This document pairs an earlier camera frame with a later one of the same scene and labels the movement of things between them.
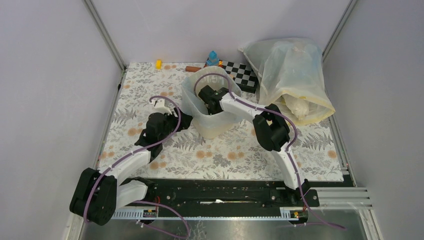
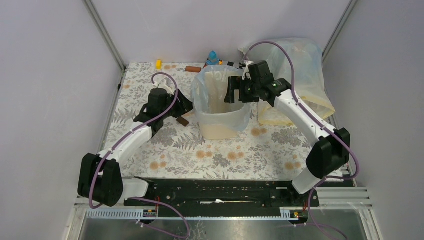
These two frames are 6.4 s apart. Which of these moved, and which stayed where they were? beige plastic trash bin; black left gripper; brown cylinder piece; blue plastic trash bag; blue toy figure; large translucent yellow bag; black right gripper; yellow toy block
Moved: beige plastic trash bin; black left gripper; black right gripper; blue plastic trash bag
Stayed: yellow toy block; blue toy figure; brown cylinder piece; large translucent yellow bag
